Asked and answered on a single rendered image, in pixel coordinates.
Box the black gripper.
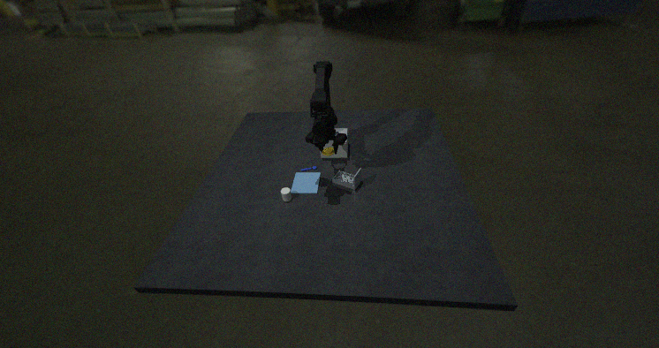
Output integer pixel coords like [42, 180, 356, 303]
[306, 123, 347, 155]

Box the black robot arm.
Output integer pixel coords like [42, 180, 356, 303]
[310, 62, 337, 148]

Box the light blue flat mat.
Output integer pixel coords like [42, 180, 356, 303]
[291, 172, 321, 194]

